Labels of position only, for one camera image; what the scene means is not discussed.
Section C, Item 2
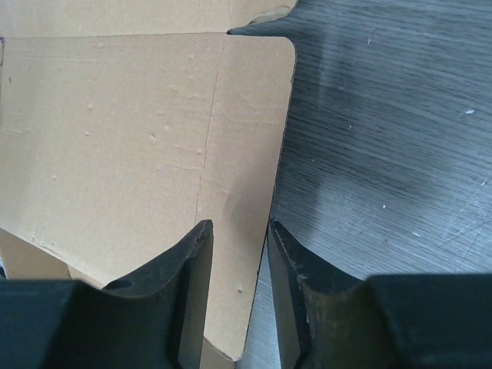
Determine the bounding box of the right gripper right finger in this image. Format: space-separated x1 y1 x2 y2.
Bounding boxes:
267 220 491 368

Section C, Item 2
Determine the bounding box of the brown cardboard box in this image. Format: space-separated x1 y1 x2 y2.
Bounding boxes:
1 1 296 368

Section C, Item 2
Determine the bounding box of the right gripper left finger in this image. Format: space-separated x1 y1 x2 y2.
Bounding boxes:
1 220 214 368

